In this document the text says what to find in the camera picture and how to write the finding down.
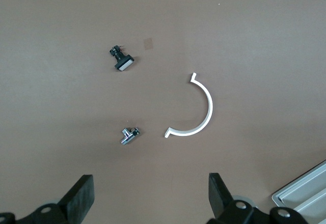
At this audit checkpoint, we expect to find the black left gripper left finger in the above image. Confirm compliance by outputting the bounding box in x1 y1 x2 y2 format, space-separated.
0 174 95 224

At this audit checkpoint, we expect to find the chrome tee pipe fitting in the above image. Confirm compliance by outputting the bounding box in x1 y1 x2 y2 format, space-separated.
121 126 140 146

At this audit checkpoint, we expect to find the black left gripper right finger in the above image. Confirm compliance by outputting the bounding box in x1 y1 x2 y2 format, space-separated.
207 173 310 224

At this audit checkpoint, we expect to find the white semicircular plastic bracket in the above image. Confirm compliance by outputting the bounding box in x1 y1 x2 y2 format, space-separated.
163 72 213 138

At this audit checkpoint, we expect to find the white drawer cabinet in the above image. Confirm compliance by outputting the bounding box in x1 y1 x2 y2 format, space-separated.
271 159 326 224

